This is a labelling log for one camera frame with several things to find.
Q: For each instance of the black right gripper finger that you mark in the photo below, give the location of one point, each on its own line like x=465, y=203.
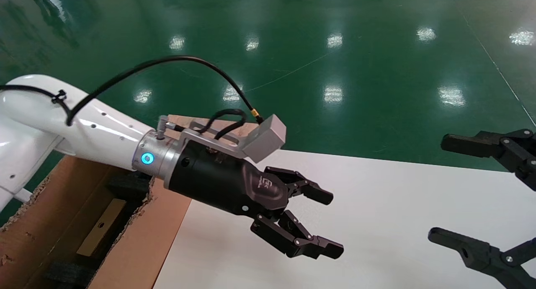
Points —
x=481, y=255
x=498, y=148

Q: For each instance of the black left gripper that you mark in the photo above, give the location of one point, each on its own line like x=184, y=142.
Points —
x=217, y=180

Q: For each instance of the small brown cardboard box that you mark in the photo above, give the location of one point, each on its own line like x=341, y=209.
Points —
x=102, y=226

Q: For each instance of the large open cardboard box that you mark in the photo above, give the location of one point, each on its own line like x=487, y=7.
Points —
x=138, y=247

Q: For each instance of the black foam block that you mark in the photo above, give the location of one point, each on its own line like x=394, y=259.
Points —
x=69, y=276
x=127, y=188

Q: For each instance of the white tubular stand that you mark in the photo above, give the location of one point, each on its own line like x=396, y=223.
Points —
x=25, y=194

